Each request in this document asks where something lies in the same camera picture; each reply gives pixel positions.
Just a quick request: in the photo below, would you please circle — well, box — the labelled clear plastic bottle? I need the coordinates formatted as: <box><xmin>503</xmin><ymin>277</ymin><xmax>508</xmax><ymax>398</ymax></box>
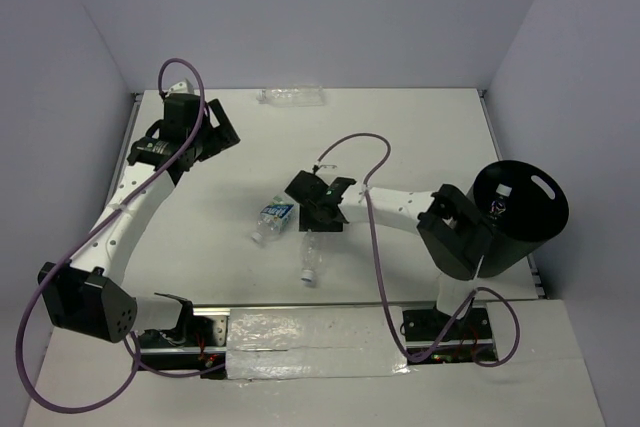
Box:
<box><xmin>251</xmin><ymin>192</ymin><xmax>296</xmax><ymax>245</ymax></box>

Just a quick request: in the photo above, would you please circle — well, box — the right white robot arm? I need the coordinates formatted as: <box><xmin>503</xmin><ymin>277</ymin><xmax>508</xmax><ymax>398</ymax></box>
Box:
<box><xmin>285</xmin><ymin>171</ymin><xmax>495</xmax><ymax>338</ymax></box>

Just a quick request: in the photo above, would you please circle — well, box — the purple cable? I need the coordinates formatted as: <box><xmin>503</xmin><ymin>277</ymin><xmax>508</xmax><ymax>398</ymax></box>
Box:
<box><xmin>14</xmin><ymin>57</ymin><xmax>226</xmax><ymax>413</ymax></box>
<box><xmin>313</xmin><ymin>133</ymin><xmax>523</xmax><ymax>367</ymax></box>

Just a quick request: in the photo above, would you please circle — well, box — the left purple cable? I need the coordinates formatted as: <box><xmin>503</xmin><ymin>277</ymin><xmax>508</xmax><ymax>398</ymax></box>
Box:
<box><xmin>14</xmin><ymin>57</ymin><xmax>226</xmax><ymax>413</ymax></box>

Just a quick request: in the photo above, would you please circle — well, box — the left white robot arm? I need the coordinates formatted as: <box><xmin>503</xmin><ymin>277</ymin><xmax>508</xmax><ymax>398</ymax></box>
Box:
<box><xmin>43</xmin><ymin>93</ymin><xmax>240</xmax><ymax>346</ymax></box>

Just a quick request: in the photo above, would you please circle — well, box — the black round bin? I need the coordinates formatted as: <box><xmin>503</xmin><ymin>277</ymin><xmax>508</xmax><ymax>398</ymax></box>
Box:
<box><xmin>467</xmin><ymin>160</ymin><xmax>569</xmax><ymax>278</ymax></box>

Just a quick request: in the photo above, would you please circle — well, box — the clear bottle blue cap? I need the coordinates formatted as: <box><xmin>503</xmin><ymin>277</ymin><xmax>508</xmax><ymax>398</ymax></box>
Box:
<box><xmin>300</xmin><ymin>231</ymin><xmax>329</xmax><ymax>288</ymax></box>

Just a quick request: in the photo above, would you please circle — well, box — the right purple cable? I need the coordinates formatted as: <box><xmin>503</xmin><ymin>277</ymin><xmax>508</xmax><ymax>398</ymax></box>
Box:
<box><xmin>313</xmin><ymin>133</ymin><xmax>523</xmax><ymax>367</ymax></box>

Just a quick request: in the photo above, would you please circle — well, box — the silver tape patch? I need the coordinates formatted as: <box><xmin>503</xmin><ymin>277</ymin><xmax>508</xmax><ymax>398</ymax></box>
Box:
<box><xmin>225</xmin><ymin>306</ymin><xmax>409</xmax><ymax>380</ymax></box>

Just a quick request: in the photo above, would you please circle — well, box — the metal base rail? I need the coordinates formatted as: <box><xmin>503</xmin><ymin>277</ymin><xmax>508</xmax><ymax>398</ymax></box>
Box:
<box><xmin>139</xmin><ymin>305</ymin><xmax>497</xmax><ymax>380</ymax></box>

